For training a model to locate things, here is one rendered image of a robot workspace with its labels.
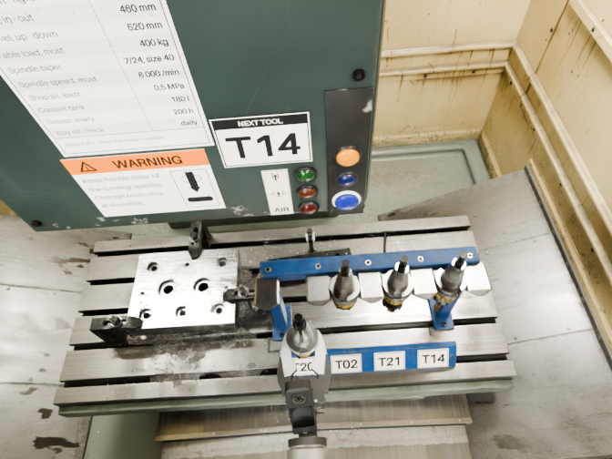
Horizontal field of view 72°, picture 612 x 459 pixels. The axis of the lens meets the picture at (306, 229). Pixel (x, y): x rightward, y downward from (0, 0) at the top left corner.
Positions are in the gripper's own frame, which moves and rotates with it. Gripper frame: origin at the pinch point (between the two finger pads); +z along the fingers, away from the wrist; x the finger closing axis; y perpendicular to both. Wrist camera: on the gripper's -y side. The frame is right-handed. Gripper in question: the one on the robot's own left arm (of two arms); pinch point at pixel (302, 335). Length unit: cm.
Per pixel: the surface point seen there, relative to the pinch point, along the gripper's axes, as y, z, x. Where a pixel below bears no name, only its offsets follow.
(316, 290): -1.7, 8.8, 3.4
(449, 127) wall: 52, 105, 65
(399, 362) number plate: 26.1, 0.2, 23.1
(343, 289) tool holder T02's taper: -5.3, 7.2, 8.9
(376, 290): -1.8, 8.1, 15.9
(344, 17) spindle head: -64, 4, 7
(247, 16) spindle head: -65, 4, 0
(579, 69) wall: -4, 69, 80
